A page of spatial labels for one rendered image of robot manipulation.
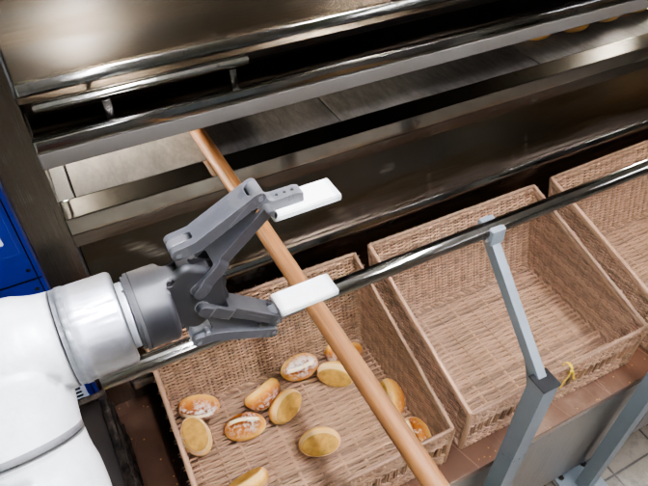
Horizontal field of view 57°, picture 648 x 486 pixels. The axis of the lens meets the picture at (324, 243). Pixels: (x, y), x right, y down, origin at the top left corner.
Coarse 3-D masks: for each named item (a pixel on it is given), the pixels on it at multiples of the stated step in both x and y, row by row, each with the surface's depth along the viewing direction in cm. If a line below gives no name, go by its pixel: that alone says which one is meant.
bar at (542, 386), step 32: (576, 192) 117; (480, 224) 110; (512, 224) 111; (416, 256) 104; (352, 288) 100; (512, 288) 112; (512, 320) 113; (160, 352) 89; (192, 352) 91; (544, 384) 111; (640, 384) 154; (544, 416) 119; (640, 416) 160; (512, 448) 127; (608, 448) 173; (512, 480) 139; (576, 480) 193
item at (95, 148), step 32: (512, 0) 130; (544, 0) 128; (576, 0) 127; (640, 0) 124; (384, 32) 119; (416, 32) 117; (448, 32) 116; (512, 32) 113; (544, 32) 116; (256, 64) 109; (288, 64) 108; (320, 64) 106; (416, 64) 106; (128, 96) 101; (160, 96) 99; (192, 96) 98; (288, 96) 98; (32, 128) 93; (64, 128) 92; (160, 128) 90; (192, 128) 93; (64, 160) 86
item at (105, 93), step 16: (208, 64) 93; (224, 64) 94; (240, 64) 95; (144, 80) 90; (160, 80) 91; (176, 80) 92; (64, 96) 86; (80, 96) 87; (96, 96) 88; (112, 112) 90
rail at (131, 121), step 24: (600, 0) 119; (624, 0) 122; (504, 24) 111; (528, 24) 114; (408, 48) 104; (432, 48) 106; (312, 72) 98; (336, 72) 100; (216, 96) 92; (240, 96) 94; (120, 120) 87; (144, 120) 89; (168, 120) 90; (48, 144) 84; (72, 144) 86
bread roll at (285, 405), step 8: (280, 392) 146; (288, 392) 144; (296, 392) 145; (280, 400) 142; (288, 400) 144; (296, 400) 145; (272, 408) 142; (280, 408) 142; (288, 408) 143; (296, 408) 145; (272, 416) 141; (280, 416) 141; (288, 416) 143
